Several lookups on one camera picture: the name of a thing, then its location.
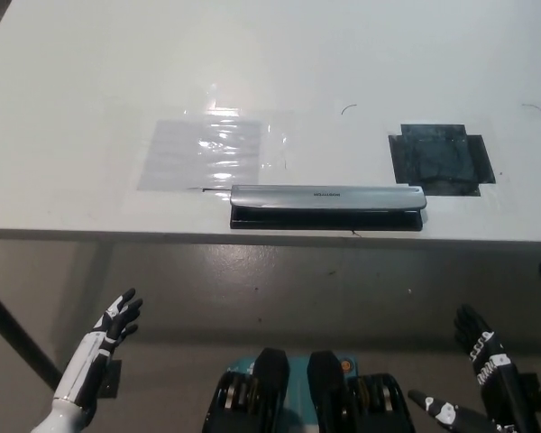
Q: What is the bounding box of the black diagonal table leg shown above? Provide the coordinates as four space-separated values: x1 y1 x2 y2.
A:
0 279 63 392

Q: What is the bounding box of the black tape patch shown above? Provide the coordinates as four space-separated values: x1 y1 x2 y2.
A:
387 124 498 198

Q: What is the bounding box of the silver black hole puncher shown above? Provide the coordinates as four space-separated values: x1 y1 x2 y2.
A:
228 183 428 233

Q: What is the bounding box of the black teal robot torso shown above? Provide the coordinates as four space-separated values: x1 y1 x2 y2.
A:
200 345 414 433

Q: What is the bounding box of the clear plastic sheet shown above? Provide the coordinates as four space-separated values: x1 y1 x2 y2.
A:
137 107 297 193

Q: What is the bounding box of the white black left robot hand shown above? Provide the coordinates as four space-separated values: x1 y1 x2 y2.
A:
51 287 144 414

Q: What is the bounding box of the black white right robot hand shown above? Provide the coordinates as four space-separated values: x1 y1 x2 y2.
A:
408 304 541 433

